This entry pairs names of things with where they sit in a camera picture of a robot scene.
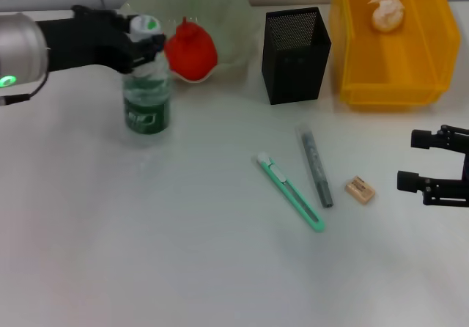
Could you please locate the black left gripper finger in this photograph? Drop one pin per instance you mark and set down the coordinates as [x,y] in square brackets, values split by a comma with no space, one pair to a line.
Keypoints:
[146,50]
[125,22]

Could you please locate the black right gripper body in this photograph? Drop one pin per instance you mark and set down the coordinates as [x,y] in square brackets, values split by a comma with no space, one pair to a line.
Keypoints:
[465,167]

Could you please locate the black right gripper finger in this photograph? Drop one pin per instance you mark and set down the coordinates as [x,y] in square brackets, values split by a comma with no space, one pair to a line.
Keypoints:
[439,191]
[439,138]

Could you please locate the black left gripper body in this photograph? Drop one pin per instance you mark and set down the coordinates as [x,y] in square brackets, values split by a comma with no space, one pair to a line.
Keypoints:
[84,41]

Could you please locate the red-orange fruit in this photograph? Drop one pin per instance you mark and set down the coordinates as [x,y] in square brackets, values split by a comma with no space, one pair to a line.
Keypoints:
[190,54]

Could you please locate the water bottle green label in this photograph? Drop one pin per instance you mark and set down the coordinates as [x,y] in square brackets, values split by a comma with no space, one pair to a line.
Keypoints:
[146,110]

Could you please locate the beige eraser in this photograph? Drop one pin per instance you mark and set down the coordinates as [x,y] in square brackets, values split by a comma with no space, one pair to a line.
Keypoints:
[360,190]

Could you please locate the grey marker pen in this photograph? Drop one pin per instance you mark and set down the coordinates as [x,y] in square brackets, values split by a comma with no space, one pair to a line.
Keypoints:
[315,165]

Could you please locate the white paper ball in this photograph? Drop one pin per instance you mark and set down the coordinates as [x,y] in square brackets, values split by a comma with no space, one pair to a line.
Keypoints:
[386,15]

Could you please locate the green utility knife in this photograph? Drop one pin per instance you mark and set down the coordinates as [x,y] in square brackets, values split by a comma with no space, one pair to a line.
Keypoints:
[282,182]

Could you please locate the translucent wavy fruit bowl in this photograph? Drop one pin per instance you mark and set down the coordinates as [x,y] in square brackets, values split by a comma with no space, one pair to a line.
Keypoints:
[227,30]

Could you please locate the black mesh pen holder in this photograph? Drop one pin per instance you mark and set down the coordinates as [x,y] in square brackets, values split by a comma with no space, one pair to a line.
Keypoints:
[293,74]

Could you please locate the yellow plastic bin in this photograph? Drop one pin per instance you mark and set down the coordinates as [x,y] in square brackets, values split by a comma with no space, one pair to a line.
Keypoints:
[395,66]

